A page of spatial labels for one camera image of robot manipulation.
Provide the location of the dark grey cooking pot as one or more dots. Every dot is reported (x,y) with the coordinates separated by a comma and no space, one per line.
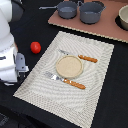
(90,12)

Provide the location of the knife with wooden handle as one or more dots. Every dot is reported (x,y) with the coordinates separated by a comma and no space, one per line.
(80,56)

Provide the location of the round beige plate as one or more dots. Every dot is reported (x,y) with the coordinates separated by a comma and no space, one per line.
(69,66)

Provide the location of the red tomato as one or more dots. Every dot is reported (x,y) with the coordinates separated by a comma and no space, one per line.
(35,47)

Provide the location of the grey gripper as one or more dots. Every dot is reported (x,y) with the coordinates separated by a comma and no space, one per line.
(21,67)

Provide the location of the beige bowl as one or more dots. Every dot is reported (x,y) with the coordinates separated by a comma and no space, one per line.
(123,14)

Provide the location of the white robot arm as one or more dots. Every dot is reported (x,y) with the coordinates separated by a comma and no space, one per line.
(12,63)

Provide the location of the woven beige placemat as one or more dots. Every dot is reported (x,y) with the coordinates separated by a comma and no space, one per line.
(73,98)

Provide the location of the fork with wooden handle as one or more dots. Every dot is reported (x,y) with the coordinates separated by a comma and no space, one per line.
(67,81)

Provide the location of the grey-blue frying pan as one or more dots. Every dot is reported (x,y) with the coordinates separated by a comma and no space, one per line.
(66,9)

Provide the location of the pink stove board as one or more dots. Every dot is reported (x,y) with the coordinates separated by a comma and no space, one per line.
(105,27)

